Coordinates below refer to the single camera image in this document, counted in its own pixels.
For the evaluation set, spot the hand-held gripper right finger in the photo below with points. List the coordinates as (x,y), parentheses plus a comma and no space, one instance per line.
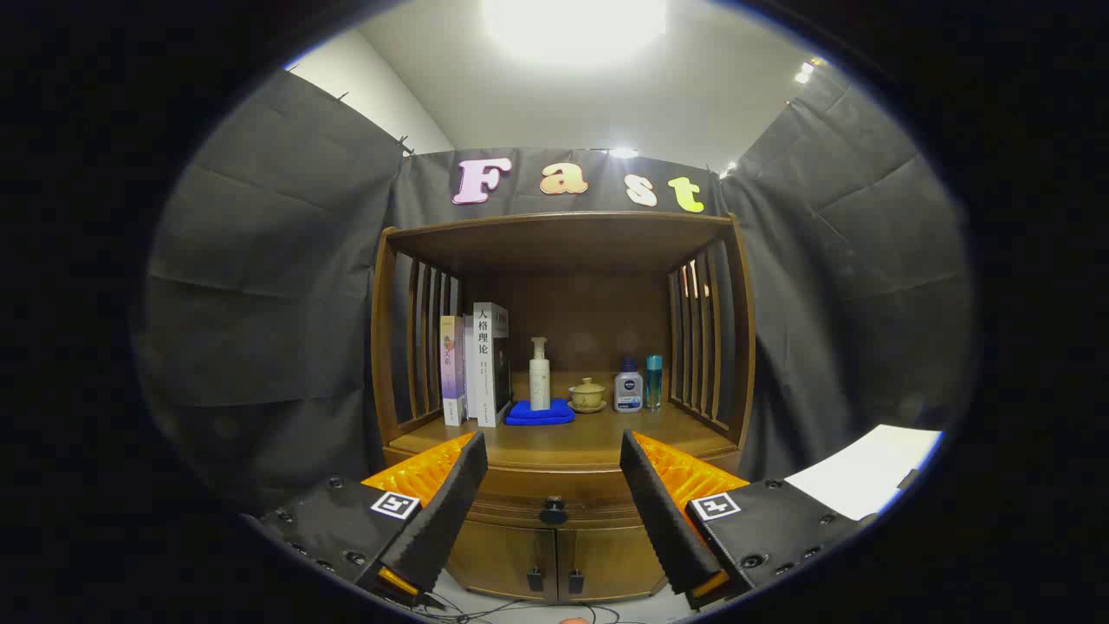
(663,529)

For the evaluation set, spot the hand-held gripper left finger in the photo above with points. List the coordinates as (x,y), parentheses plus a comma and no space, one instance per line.
(442,529)

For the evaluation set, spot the wooden drawer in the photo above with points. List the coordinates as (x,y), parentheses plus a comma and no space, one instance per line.
(520,498)

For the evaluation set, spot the wooden cabinet door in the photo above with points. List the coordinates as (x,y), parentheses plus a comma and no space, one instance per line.
(494,559)
(611,559)

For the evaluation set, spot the wooden countertop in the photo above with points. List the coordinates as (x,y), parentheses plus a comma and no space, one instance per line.
(572,438)

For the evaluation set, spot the wooden cabinet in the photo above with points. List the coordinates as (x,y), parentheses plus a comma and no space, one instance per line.
(563,251)

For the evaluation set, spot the white bottle with blue cap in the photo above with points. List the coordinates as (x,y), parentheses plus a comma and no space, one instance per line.
(628,390)

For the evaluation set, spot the blue folded cloth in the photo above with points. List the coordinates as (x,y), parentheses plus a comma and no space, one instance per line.
(537,416)

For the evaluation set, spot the teal slim bottle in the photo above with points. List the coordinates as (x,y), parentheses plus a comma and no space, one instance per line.
(653,381)

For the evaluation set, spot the yellow lidded teacup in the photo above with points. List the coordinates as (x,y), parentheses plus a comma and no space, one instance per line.
(587,396)

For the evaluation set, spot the pastel purple book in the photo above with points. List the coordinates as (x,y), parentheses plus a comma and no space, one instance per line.
(452,373)

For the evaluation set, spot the thick white and black book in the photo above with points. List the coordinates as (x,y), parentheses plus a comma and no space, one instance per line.
(487,373)

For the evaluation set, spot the thin white book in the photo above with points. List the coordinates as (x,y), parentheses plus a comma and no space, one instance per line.
(470,364)

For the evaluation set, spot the white pump bottle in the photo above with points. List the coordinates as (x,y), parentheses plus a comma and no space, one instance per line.
(540,381)

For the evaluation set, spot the white table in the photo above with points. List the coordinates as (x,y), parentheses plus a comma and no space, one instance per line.
(866,472)

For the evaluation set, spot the small ceiling spotlight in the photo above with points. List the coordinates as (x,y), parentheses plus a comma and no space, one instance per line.
(806,72)

